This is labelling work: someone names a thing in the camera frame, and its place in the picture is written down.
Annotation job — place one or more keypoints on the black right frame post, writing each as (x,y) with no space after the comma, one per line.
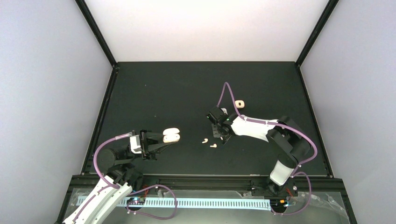
(320,24)

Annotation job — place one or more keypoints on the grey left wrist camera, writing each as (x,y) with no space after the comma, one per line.
(135,145)

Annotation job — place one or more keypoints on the small beige square case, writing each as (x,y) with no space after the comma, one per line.
(239,104)

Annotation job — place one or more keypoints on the black frame post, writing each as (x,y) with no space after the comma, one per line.
(83,7)
(320,24)

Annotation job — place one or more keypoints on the black left frame post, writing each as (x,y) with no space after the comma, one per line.
(83,7)

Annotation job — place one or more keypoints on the light blue slotted cable duct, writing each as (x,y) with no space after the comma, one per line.
(204,203)

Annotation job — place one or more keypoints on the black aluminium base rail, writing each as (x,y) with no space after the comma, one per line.
(210,182)

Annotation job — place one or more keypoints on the small green circuit board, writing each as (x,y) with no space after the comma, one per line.
(136,202)

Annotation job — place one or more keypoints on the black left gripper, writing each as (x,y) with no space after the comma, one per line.
(156,148)

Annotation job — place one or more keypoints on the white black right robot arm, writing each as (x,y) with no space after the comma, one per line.
(291,146)

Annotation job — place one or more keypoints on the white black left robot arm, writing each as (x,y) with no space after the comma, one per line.
(118,178)

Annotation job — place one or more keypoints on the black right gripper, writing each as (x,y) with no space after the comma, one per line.
(215,134)

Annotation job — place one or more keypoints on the beige earbud charging case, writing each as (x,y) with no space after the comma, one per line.
(171,135)

